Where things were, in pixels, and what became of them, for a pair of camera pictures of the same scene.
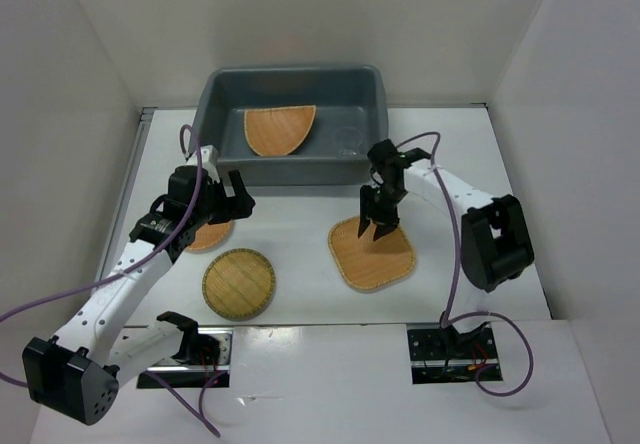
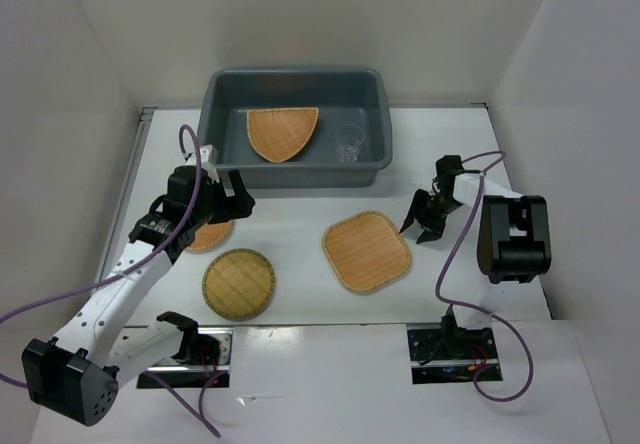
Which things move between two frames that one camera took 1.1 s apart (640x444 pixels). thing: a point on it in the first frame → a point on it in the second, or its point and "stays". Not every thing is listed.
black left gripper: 238,206 stays
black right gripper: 387,221 → 421,196
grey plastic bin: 352,112 stays
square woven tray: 366,263 stays
